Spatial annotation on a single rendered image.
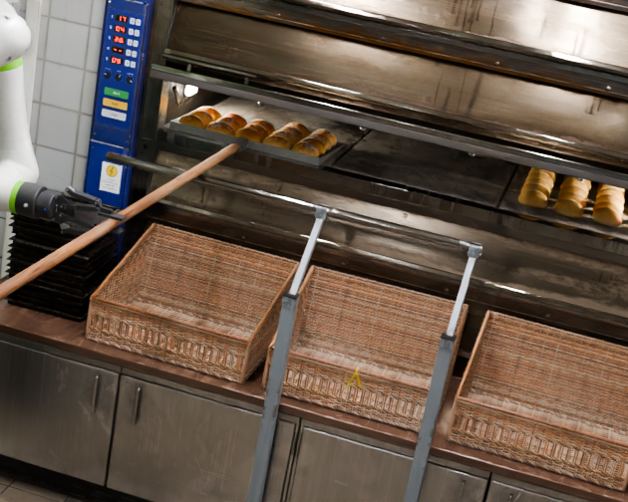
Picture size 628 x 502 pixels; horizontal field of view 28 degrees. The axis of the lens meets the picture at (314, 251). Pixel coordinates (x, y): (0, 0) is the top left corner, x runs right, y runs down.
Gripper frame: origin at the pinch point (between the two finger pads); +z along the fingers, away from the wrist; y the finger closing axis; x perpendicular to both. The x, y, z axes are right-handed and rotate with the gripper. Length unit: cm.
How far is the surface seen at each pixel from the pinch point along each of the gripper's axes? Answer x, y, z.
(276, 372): -42, 49, 42
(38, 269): 43.6, -0.8, 1.4
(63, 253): 31.0, -0.9, 1.3
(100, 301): -52, 47, -22
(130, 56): -98, -22, -41
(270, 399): -42, 59, 41
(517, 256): -104, 14, 100
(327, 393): -53, 57, 56
